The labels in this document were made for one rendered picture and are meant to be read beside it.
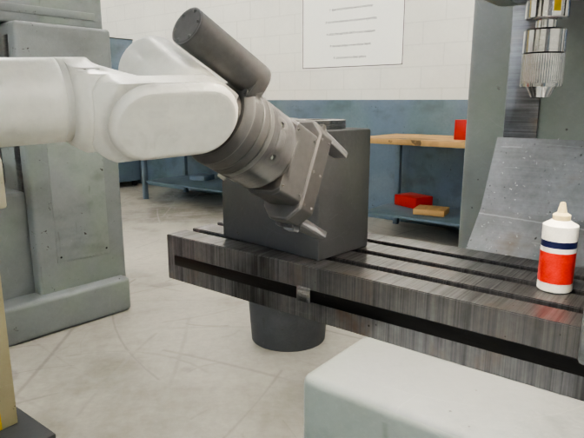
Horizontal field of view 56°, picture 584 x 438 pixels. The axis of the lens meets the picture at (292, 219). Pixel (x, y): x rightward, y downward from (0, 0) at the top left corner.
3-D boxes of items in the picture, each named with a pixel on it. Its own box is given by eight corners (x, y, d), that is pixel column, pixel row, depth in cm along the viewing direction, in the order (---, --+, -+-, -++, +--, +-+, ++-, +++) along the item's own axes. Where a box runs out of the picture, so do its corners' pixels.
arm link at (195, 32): (233, 191, 52) (140, 142, 44) (185, 141, 59) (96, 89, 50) (305, 95, 51) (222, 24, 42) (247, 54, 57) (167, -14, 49)
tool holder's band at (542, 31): (575, 36, 61) (576, 26, 61) (534, 36, 61) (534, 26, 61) (555, 40, 66) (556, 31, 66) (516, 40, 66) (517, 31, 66)
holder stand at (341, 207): (317, 262, 79) (319, 122, 74) (222, 235, 94) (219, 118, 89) (368, 246, 87) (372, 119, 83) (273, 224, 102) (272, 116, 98)
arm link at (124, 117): (235, 153, 48) (79, 171, 41) (191, 111, 54) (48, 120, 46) (247, 83, 45) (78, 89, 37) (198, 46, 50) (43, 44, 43)
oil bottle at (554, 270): (567, 296, 65) (578, 206, 62) (532, 289, 67) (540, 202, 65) (575, 288, 68) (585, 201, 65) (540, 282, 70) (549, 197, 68)
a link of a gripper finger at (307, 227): (310, 229, 68) (281, 215, 63) (331, 233, 66) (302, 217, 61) (307, 242, 68) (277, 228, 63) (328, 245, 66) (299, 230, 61)
